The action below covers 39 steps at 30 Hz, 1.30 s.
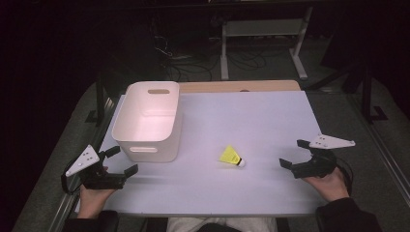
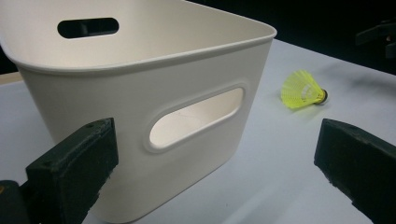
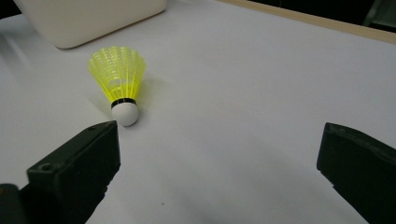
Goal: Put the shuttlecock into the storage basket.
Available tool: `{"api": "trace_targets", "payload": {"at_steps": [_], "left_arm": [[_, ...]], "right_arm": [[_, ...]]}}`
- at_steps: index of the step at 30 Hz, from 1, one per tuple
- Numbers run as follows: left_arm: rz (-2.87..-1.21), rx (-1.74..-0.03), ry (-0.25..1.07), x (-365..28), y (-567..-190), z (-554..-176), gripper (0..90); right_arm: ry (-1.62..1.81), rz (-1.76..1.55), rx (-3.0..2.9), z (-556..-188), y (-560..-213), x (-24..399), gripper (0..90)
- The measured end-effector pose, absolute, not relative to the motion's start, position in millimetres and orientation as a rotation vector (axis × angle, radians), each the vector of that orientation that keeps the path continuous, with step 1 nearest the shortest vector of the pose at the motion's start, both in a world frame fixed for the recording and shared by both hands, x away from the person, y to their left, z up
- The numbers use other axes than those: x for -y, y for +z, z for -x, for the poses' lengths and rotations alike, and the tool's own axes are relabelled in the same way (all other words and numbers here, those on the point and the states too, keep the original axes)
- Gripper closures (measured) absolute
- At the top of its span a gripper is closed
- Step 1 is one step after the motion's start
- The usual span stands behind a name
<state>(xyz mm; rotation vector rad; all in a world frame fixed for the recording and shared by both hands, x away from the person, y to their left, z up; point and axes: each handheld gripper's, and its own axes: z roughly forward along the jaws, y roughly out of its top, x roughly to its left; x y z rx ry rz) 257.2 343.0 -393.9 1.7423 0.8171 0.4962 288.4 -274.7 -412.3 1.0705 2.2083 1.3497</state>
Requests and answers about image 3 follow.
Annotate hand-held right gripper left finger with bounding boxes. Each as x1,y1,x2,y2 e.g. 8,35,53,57
18,120,121,224

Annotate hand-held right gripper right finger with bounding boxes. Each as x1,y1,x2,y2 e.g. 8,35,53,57
317,121,396,224

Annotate yellow shuttlecock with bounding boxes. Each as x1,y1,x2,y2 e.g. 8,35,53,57
88,46,148,128

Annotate white plastic storage bin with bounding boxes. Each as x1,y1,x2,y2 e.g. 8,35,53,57
12,0,168,49

